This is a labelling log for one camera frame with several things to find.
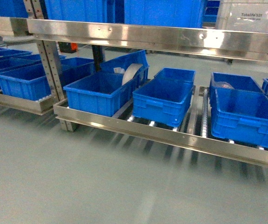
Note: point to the metal shelf rack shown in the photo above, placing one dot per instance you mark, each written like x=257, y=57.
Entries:
x=194, y=133
x=49, y=59

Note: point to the front middle blue bin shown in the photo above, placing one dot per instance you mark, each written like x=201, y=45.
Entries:
x=163, y=101

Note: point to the front left blue bin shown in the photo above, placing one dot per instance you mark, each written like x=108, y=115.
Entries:
x=101, y=93

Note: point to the back middle blue bin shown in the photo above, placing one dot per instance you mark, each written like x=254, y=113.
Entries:
x=179, y=75

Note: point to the tilted blue crate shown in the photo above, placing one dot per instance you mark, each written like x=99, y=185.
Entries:
x=125, y=61

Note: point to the large blue upper crate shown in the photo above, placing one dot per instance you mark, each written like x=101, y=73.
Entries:
x=167, y=13

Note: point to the back right blue bin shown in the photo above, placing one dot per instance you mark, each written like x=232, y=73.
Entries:
x=233, y=81

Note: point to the front right blue bin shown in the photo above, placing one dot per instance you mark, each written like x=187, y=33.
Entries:
x=240, y=116

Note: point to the gray labelled crate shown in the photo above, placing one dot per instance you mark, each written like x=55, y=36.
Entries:
x=243, y=15

